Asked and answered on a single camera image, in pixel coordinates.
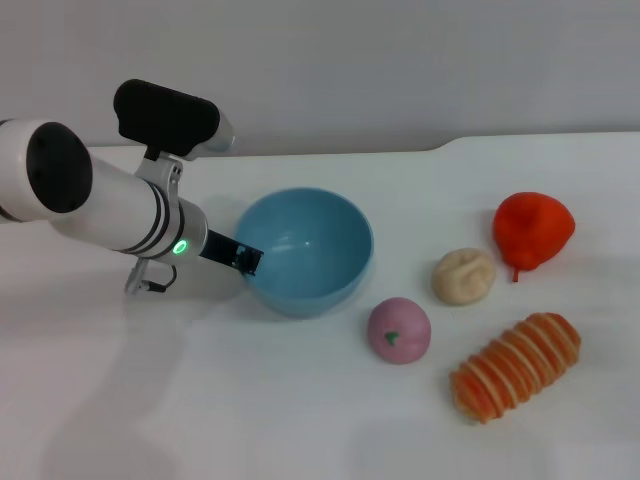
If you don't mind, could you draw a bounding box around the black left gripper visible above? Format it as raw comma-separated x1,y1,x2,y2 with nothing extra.
200,228,265,278

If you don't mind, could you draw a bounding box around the blue plastic bowl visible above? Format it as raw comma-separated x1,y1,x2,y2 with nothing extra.
233,187,375,321

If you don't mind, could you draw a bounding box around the beige egg yolk pastry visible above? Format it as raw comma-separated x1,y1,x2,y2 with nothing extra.
431,248,497,305

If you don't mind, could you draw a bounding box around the pink bun with green leaf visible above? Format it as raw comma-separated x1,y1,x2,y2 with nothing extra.
367,297,432,365

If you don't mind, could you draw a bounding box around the red toy pear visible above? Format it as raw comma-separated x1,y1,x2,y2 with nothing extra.
493,191,576,284

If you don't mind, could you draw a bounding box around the orange striped bread loaf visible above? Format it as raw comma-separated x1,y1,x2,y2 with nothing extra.
449,312,583,425

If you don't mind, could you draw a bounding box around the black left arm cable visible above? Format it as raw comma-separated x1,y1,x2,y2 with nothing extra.
139,263,178,293

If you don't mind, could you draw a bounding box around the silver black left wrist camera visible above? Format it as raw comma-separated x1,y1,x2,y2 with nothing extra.
113,78,236,162

